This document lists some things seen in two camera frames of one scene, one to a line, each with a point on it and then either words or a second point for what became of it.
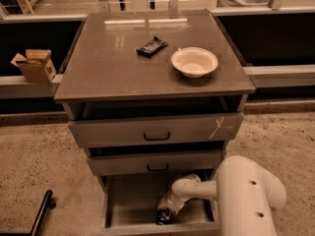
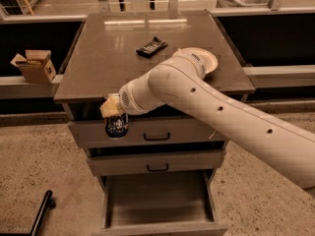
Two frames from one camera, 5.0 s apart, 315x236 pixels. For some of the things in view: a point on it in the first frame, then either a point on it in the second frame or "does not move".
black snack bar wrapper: x=152 y=47 does not move
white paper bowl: x=194 y=62 does not move
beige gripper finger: x=162 y=205 → x=110 y=106
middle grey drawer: x=195 y=164 does not move
